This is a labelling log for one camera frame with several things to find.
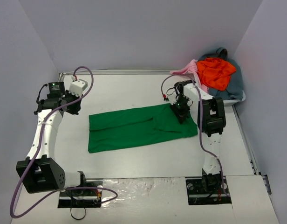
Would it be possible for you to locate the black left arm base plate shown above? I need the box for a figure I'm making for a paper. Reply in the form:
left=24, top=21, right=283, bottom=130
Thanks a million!
left=57, top=189, right=102, bottom=209

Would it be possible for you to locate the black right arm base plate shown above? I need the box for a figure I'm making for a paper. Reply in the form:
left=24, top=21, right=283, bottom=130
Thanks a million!
left=185, top=177, right=232, bottom=205

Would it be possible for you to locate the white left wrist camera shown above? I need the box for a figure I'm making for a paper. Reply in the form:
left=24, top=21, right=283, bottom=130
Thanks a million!
left=68, top=76, right=88, bottom=97

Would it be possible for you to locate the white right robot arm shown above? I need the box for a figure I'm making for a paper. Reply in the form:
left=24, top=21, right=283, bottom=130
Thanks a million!
left=169, top=80, right=226, bottom=193

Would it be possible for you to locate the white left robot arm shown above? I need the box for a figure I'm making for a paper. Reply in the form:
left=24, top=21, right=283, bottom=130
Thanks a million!
left=16, top=79, right=88, bottom=195

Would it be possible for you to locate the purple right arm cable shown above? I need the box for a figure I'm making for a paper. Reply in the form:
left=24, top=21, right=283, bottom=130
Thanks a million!
left=160, top=73, right=228, bottom=196

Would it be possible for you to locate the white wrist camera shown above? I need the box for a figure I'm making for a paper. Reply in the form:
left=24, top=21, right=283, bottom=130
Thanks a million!
left=68, top=76, right=88, bottom=97
left=163, top=94, right=177, bottom=105

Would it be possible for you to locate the aluminium table edge rail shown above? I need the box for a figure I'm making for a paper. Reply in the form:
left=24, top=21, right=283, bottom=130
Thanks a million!
left=59, top=68, right=174, bottom=77

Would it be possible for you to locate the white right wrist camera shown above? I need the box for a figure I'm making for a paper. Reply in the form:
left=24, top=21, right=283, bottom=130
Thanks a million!
left=163, top=94, right=177, bottom=105

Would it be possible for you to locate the pink t shirt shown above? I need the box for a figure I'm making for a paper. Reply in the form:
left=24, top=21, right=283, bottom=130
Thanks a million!
left=170, top=59, right=208, bottom=93

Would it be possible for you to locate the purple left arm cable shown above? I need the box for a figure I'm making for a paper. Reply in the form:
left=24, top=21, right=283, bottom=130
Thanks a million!
left=9, top=66, right=118, bottom=218

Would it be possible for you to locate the right side table rail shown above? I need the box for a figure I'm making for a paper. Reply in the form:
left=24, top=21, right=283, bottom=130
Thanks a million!
left=232, top=106, right=272, bottom=196

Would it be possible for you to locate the orange t shirt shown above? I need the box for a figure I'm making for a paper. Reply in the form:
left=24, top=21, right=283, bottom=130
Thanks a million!
left=197, top=57, right=236, bottom=91

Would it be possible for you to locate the green t shirt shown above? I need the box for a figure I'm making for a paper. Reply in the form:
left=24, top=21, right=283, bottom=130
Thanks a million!
left=88, top=104, right=198, bottom=154

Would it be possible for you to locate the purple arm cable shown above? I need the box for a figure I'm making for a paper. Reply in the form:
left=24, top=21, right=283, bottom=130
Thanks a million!
left=9, top=66, right=118, bottom=218
left=160, top=73, right=228, bottom=196

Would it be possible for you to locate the white plastic laundry bin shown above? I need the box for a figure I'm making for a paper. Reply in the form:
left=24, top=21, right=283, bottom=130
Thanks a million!
left=218, top=91, right=246, bottom=106

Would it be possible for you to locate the grey blue t shirt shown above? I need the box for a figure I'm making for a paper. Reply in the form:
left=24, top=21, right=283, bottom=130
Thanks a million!
left=198, top=47, right=244, bottom=100

